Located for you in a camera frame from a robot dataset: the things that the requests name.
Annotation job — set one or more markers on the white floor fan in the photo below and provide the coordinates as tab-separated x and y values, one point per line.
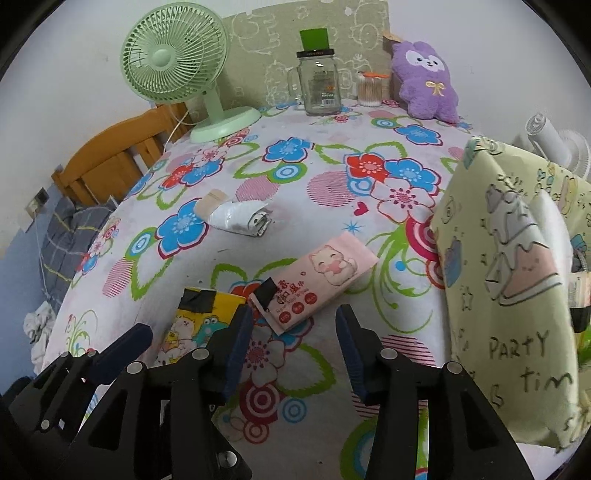
568	147

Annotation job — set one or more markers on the green patterned foam board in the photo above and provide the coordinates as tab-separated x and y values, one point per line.
258	46

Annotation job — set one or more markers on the green desk fan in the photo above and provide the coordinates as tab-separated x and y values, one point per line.
173	55

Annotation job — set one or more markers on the grey plaid pillow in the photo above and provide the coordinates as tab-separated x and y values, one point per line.
64	240

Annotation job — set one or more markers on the clear cotton swab container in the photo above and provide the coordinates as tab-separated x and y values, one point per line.
371	92

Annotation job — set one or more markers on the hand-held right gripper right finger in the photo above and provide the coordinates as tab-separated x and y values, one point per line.
351	360

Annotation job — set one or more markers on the yellow patterned fabric box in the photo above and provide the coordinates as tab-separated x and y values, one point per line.
508	277

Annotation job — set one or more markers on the glass jar mug green lid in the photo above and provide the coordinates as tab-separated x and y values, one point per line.
318	83

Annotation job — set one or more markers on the floral tablecloth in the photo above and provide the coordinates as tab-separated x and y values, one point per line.
300	217

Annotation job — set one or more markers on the pink wet wipes pack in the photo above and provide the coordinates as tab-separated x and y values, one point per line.
323	272

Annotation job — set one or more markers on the purple plush bunny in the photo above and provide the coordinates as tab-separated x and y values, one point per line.
427	87

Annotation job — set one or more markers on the wall socket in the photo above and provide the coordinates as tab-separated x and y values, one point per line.
39	199

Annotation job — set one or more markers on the yellow cartoon tissue pack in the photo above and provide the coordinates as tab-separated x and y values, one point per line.
194	330

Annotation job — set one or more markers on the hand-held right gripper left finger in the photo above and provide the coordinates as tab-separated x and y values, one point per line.
238	350

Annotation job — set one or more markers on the wooden bed headboard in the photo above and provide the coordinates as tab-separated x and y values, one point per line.
106	157

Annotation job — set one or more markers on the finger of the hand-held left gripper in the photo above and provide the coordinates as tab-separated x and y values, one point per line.
122	350

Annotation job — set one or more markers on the brown cardboard box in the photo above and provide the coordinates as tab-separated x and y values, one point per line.
391	69

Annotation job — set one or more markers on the white crumpled cloth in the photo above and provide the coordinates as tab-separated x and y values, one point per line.
39	332

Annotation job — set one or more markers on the small white packet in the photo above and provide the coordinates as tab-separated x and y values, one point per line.
240	219

